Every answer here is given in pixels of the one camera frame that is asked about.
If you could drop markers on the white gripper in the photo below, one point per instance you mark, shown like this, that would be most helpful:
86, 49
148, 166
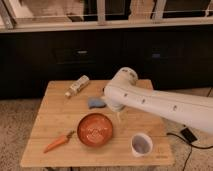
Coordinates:
115, 106

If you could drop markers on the orange ceramic bowl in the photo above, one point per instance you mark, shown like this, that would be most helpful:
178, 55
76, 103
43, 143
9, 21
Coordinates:
95, 130

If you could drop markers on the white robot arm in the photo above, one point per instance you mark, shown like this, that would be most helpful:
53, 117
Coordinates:
190, 110

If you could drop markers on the blue sponge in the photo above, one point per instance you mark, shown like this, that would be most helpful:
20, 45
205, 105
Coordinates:
95, 102

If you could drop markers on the white cup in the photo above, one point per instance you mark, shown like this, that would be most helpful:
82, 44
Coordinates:
141, 144

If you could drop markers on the wooden table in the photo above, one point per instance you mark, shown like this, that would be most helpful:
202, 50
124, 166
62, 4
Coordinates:
59, 115

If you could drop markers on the orange carrot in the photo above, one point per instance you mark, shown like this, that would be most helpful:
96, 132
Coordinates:
59, 141

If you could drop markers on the black power adapter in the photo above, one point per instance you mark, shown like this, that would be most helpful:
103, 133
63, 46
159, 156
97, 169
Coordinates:
188, 135

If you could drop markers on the dark cabinet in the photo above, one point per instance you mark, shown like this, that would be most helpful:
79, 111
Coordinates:
171, 57

